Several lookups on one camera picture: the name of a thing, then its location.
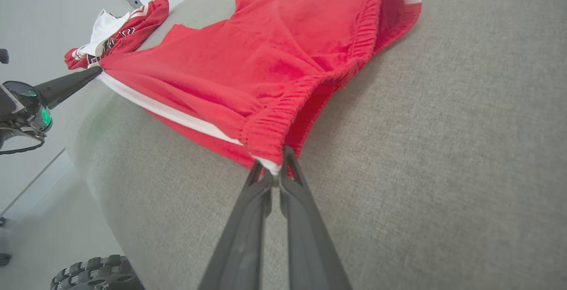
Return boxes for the red basketball shorts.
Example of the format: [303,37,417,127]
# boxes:
[95,0,422,178]

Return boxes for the left cable with teal plug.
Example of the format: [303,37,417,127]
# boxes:
[0,136,46,156]

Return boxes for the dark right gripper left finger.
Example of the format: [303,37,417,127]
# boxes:
[198,159,273,290]

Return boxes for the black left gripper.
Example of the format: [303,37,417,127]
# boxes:
[0,66,103,142]

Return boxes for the black robot wheel tyre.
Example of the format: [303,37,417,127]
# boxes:
[50,255,144,290]

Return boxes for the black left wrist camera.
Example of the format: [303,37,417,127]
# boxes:
[0,81,54,132]

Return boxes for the red and white jersey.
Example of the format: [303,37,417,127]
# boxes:
[64,0,170,70]

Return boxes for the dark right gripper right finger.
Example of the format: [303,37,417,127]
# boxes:
[279,145,353,290]

